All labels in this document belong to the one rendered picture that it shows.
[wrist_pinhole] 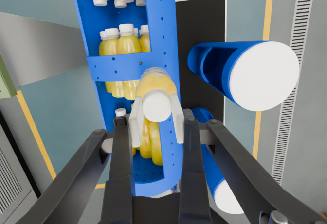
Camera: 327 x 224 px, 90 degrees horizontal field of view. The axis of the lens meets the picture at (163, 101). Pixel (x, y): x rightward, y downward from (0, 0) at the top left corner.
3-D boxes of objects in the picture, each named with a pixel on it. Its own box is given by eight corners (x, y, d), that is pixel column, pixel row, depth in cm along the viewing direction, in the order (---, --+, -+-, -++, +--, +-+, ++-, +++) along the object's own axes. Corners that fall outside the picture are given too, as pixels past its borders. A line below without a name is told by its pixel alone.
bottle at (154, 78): (150, 99, 42) (148, 135, 24) (135, 75, 40) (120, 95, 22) (174, 85, 41) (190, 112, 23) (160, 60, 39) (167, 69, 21)
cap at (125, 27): (121, 33, 47) (119, 26, 46) (135, 32, 47) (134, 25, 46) (118, 32, 43) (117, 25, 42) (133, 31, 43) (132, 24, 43)
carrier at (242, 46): (212, 37, 142) (181, 50, 144) (293, 26, 60) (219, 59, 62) (221, 67, 151) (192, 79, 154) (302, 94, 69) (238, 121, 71)
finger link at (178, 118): (175, 116, 15) (184, 115, 15) (171, 93, 21) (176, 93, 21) (177, 144, 16) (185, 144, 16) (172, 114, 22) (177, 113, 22)
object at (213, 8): (176, 147, 195) (178, 155, 181) (162, 5, 145) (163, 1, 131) (219, 142, 196) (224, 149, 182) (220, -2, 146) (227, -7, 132)
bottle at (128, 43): (126, 94, 54) (116, 33, 48) (147, 92, 55) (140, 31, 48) (123, 101, 47) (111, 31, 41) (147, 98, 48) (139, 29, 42)
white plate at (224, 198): (248, 219, 91) (247, 216, 92) (278, 182, 83) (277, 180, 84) (205, 206, 86) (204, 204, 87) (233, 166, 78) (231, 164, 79)
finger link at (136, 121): (140, 147, 16) (132, 148, 16) (144, 116, 22) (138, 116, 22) (136, 119, 15) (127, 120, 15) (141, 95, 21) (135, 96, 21)
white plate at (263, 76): (294, 28, 59) (292, 28, 60) (221, 60, 61) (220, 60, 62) (303, 95, 68) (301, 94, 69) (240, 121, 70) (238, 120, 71)
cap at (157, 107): (152, 121, 24) (152, 127, 22) (137, 99, 22) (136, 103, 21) (175, 108, 23) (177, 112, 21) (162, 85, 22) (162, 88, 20)
